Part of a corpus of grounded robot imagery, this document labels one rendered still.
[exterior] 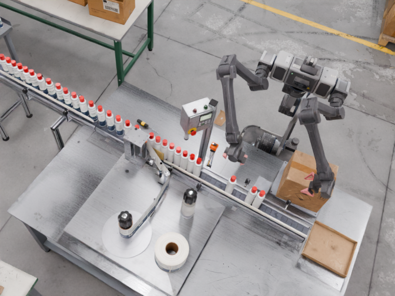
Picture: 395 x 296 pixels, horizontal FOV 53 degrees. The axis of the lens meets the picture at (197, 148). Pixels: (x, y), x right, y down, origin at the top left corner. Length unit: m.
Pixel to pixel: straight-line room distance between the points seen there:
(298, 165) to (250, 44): 2.55
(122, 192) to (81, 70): 2.14
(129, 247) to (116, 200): 0.33
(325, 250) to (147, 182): 1.25
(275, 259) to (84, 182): 1.36
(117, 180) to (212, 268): 0.85
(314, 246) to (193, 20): 3.28
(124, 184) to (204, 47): 2.51
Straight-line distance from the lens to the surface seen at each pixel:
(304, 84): 2.62
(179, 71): 4.52
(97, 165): 2.87
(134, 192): 2.70
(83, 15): 3.96
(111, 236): 2.58
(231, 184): 2.61
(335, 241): 2.88
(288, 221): 2.77
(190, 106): 2.34
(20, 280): 2.70
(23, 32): 5.08
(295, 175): 2.65
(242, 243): 2.68
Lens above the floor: 3.31
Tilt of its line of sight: 58 degrees down
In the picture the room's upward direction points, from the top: 11 degrees clockwise
